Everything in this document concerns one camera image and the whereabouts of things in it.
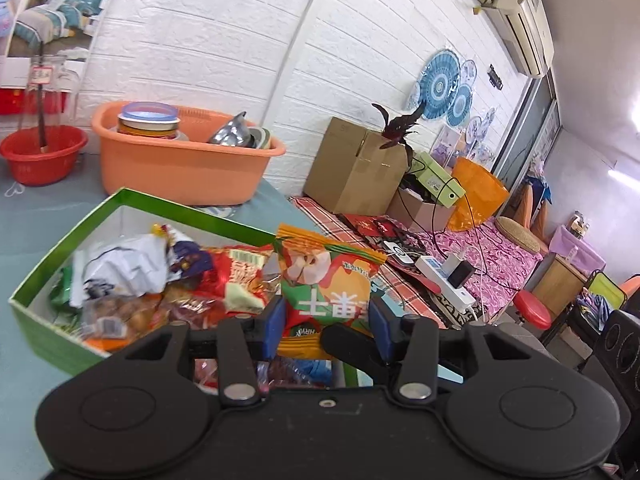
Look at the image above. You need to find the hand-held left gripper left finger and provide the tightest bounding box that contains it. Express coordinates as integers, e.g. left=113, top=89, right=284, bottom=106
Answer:
left=125, top=296, right=288, bottom=407

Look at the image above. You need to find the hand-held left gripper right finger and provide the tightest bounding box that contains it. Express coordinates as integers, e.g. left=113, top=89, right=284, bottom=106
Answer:
left=367, top=296, right=531, bottom=403

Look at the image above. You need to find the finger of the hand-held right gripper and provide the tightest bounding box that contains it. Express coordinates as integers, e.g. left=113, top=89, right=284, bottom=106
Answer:
left=320, top=324, right=398, bottom=386

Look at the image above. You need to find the red snack packet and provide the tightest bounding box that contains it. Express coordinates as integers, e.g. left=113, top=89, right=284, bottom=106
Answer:
left=210, top=246, right=276, bottom=313

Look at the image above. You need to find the orange green apple packet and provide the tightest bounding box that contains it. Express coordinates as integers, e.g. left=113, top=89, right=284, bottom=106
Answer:
left=272, top=223, right=388, bottom=361

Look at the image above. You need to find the clear packet of brown cakes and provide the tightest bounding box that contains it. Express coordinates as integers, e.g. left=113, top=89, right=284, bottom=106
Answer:
left=160, top=285, right=236, bottom=331

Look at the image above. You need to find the orange edged clear packet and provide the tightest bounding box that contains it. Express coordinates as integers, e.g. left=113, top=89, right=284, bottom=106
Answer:
left=80, top=295, right=166, bottom=351

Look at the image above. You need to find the white and black packet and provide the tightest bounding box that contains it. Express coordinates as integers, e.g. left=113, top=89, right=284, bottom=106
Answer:
left=70, top=234, right=173, bottom=308

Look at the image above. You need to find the green striped label packet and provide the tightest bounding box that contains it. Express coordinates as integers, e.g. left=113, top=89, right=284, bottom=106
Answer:
left=47, top=265, right=81, bottom=311

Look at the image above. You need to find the green cardboard box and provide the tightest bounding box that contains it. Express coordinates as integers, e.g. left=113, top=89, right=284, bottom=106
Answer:
left=9, top=188, right=381, bottom=391

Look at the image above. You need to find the white power strip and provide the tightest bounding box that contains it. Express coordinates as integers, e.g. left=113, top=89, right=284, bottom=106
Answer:
left=415, top=255, right=477, bottom=311

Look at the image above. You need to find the small wooden cabinet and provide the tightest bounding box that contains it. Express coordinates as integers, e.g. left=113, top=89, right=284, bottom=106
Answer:
left=531, top=252, right=588, bottom=318

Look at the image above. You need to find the black charger plug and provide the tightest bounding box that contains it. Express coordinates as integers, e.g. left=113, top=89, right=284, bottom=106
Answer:
left=446, top=260, right=476, bottom=288

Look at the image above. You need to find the red round stool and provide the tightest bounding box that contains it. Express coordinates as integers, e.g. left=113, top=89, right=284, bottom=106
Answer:
left=513, top=290, right=553, bottom=331

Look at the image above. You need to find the red gift envelope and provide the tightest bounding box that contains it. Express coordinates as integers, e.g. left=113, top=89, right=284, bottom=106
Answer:
left=345, top=214, right=401, bottom=241

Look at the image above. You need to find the purple cloth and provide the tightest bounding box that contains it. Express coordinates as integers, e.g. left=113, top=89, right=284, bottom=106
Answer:
left=548, top=224, right=607, bottom=276

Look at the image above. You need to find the red plaid cloth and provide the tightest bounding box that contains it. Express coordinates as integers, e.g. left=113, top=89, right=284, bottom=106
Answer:
left=290, top=195, right=451, bottom=331

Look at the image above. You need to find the small brown cardboard box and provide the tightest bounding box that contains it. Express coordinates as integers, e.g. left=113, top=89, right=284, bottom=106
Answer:
left=387, top=187, right=453, bottom=233

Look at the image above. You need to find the pink floral bedspread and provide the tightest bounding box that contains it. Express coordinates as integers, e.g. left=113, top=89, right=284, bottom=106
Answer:
left=415, top=217, right=543, bottom=323

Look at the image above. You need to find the round woven cushion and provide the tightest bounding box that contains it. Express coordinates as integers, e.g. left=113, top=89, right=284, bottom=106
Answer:
left=495, top=216, right=542, bottom=255

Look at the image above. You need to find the light green carton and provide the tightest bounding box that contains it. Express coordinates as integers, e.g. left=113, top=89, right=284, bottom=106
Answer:
left=412, top=151, right=463, bottom=208

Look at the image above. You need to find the large brown cardboard box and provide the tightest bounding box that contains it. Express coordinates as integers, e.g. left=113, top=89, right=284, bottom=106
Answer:
left=303, top=116, right=408, bottom=216

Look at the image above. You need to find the orange bag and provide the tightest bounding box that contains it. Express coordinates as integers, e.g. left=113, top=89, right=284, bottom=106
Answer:
left=447, top=156, right=510, bottom=233

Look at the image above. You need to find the orange plastic tub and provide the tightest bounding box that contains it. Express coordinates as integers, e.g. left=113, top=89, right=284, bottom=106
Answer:
left=91, top=101, right=287, bottom=207

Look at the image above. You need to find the white ceramic bowl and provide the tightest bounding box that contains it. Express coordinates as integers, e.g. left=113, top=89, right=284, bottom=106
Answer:
left=247, top=127, right=273, bottom=151

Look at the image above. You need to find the steel bowl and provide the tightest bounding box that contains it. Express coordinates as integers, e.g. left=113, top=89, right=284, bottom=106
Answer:
left=206, top=111, right=251, bottom=147

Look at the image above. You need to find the purple leaf plant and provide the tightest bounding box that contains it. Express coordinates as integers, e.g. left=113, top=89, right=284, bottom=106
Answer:
left=371, top=102, right=426, bottom=168

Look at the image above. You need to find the medium blue paper fan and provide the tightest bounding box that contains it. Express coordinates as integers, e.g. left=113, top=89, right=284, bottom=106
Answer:
left=446, top=84, right=473, bottom=128

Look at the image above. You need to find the round tin with blue lid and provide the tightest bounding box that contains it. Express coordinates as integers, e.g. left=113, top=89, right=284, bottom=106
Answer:
left=116, top=102, right=181, bottom=141

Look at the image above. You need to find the large blue paper fan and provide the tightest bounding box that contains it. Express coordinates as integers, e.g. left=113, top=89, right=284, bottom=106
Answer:
left=417, top=49, right=461, bottom=121

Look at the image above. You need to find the teal printed tablecloth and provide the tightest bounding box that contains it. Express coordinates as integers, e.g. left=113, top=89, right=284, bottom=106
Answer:
left=0, top=150, right=311, bottom=376

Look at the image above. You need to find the red plastic basin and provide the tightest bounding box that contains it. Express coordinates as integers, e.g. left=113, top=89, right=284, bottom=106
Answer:
left=0, top=126, right=89, bottom=187

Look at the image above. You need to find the glass pitcher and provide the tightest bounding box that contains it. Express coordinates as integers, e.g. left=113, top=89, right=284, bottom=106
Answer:
left=17, top=55, right=81, bottom=153

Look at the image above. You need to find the white wall air conditioner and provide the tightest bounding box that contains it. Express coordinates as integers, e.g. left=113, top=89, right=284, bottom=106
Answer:
left=482, top=0, right=556, bottom=79

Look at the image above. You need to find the wall poster with bedding photos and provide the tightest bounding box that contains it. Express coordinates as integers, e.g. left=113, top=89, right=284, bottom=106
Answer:
left=0, top=0, right=126, bottom=116

